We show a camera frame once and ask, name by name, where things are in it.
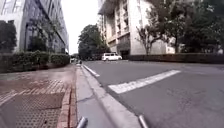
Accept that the white van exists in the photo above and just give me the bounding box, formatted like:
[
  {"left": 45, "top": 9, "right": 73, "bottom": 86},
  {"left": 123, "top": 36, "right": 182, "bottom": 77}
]
[{"left": 101, "top": 52, "right": 123, "bottom": 62}]

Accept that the white painted edge line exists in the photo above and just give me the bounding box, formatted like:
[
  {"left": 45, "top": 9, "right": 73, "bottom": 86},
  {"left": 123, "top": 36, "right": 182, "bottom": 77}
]
[{"left": 82, "top": 64, "right": 101, "bottom": 78}]

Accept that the group of green trees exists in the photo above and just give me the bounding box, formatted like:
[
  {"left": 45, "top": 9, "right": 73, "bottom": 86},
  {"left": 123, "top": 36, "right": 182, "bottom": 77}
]
[{"left": 77, "top": 23, "right": 110, "bottom": 61}]

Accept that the white painted road stripe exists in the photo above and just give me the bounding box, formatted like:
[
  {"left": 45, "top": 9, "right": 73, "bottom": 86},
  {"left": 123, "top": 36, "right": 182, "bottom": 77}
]
[{"left": 107, "top": 69, "right": 183, "bottom": 95}]

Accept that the pale balconied building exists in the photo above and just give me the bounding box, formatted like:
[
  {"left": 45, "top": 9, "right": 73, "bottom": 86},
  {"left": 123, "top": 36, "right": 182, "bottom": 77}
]
[{"left": 96, "top": 0, "right": 178, "bottom": 61}]

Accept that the grey concrete kerb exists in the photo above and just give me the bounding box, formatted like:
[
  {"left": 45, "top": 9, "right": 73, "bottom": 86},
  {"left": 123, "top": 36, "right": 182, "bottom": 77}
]
[{"left": 75, "top": 64, "right": 143, "bottom": 128}]

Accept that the robot's own part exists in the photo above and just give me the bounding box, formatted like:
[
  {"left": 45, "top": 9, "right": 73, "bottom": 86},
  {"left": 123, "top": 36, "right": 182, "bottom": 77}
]
[
  {"left": 137, "top": 114, "right": 150, "bottom": 128},
  {"left": 76, "top": 116, "right": 89, "bottom": 128}
]

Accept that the long dark hedge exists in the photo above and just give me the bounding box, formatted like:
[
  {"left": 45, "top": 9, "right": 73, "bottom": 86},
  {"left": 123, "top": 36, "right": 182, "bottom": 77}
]
[{"left": 127, "top": 52, "right": 224, "bottom": 65}]

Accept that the red brick pavement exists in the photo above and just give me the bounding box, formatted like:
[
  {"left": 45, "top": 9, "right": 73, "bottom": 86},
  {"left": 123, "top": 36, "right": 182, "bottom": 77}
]
[{"left": 0, "top": 63, "right": 79, "bottom": 128}]

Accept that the green hedge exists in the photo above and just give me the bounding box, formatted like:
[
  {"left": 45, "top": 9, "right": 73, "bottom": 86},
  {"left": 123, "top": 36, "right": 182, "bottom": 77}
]
[{"left": 0, "top": 49, "right": 71, "bottom": 74}]

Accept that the grey asphalt road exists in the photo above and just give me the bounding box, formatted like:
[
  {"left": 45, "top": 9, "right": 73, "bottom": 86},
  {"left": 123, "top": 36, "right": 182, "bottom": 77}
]
[{"left": 81, "top": 59, "right": 224, "bottom": 128}]

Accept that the dark glass building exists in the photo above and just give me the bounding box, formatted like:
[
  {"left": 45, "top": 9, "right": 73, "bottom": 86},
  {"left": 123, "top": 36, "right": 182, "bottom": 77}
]
[{"left": 0, "top": 0, "right": 70, "bottom": 55}]

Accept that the group of dark trees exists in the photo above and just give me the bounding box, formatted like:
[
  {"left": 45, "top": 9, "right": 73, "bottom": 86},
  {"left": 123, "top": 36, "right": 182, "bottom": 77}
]
[{"left": 135, "top": 0, "right": 224, "bottom": 56}]

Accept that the dark tree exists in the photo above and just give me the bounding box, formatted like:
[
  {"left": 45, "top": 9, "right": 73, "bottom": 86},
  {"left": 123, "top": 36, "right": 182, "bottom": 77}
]
[{"left": 0, "top": 20, "right": 18, "bottom": 55}]

